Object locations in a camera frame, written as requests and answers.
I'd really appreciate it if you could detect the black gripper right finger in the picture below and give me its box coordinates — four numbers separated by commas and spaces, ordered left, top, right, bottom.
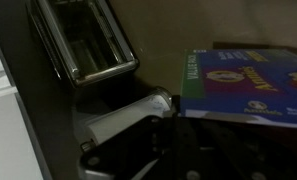
201, 119, 297, 180

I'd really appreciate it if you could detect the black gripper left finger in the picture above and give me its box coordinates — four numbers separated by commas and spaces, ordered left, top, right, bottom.
77, 94, 196, 180

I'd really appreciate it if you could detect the blue cardboard box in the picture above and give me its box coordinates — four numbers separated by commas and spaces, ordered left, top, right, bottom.
178, 48, 297, 130

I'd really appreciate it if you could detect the silver toaster oven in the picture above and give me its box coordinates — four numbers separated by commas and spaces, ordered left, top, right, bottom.
25, 0, 141, 90

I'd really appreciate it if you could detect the white cabinet panel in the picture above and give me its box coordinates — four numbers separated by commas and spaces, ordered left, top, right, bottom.
0, 19, 45, 180

